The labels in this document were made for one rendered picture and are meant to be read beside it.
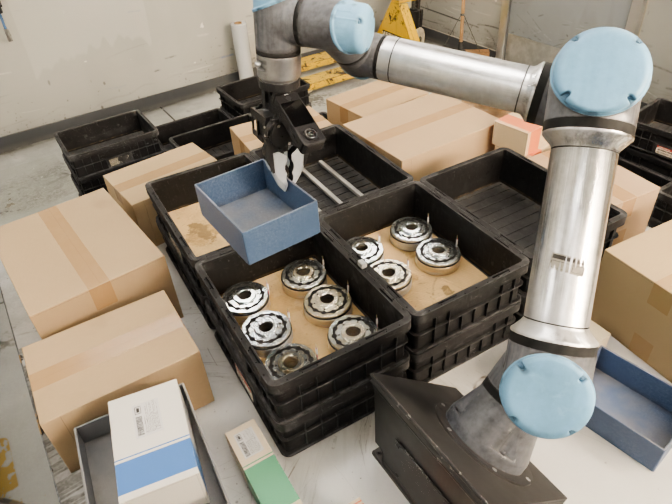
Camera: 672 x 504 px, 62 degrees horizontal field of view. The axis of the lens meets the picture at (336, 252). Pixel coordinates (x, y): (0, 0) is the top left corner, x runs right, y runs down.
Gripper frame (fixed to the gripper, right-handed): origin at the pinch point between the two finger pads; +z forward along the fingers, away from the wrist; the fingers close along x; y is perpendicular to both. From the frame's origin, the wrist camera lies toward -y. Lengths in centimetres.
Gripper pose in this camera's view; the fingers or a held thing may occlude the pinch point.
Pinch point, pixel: (288, 185)
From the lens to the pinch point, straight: 107.1
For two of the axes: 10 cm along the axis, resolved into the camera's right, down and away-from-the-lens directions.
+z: -0.2, 8.1, 5.8
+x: -8.5, 3.0, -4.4
